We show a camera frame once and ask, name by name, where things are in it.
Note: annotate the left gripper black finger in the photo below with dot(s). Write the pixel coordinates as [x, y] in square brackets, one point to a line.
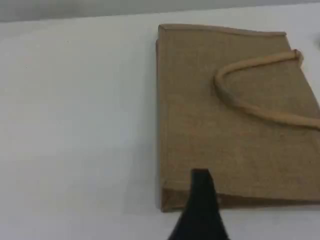
[200, 212]

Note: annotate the brown jute tote bag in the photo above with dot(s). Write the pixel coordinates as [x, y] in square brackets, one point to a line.
[200, 112]

